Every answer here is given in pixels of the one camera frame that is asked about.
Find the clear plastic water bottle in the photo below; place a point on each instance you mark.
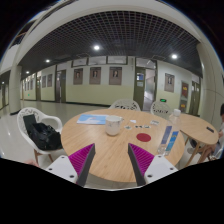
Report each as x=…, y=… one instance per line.
x=170, y=134

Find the framed portrait poster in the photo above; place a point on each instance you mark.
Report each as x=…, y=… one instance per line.
x=78, y=77
x=115, y=76
x=169, y=83
x=95, y=75

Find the round wooden table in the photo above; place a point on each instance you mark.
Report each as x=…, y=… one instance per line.
x=111, y=160
x=195, y=128

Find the white ceramic mug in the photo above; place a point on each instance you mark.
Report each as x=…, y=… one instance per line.
x=112, y=126

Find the small wrapped candy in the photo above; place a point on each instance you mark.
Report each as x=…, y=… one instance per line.
x=128, y=127

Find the white plastic chair back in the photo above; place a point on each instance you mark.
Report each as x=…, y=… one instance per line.
x=127, y=104

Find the black phone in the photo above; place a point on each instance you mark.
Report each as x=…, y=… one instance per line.
x=211, y=130

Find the red round coaster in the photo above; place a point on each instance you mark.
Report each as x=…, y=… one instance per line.
x=143, y=137

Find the white plastic chair right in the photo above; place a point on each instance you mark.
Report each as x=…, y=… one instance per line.
x=160, y=109

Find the framed portrait poster right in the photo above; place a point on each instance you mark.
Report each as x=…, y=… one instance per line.
x=169, y=83

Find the open green door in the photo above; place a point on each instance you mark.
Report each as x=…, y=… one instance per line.
x=139, y=86

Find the black bag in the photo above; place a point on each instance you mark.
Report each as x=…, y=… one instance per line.
x=44, y=136

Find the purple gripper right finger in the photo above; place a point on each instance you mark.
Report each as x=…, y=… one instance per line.
x=141, y=160

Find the white plastic chair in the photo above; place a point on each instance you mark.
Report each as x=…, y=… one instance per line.
x=53, y=121
x=160, y=109
x=127, y=104

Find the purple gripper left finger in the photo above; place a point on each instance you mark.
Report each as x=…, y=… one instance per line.
x=81, y=161

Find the white plastic chair left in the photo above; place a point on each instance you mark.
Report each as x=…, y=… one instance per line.
x=53, y=121

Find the blue paper booklet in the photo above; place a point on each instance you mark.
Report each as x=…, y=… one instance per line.
x=92, y=119

